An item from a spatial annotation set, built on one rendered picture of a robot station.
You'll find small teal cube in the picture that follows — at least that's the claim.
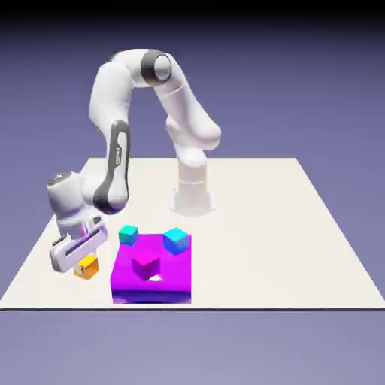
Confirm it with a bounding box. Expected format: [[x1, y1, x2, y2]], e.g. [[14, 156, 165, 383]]
[[117, 224, 140, 247]]

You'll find small purple cube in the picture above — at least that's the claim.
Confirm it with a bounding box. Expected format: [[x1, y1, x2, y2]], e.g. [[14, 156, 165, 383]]
[[131, 256, 161, 282]]

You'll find small blue cube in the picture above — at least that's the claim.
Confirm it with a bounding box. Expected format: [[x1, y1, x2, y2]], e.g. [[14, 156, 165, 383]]
[[162, 226, 190, 256]]

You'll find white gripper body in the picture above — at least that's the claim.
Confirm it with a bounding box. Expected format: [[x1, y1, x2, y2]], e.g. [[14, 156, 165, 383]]
[[49, 223, 109, 274]]

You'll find small orange cube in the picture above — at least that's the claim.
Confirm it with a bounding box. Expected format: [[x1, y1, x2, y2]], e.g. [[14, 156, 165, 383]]
[[74, 254, 99, 281]]

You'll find large magenta box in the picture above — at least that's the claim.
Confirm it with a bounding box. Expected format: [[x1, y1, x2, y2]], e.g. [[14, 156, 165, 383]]
[[110, 233, 193, 305]]

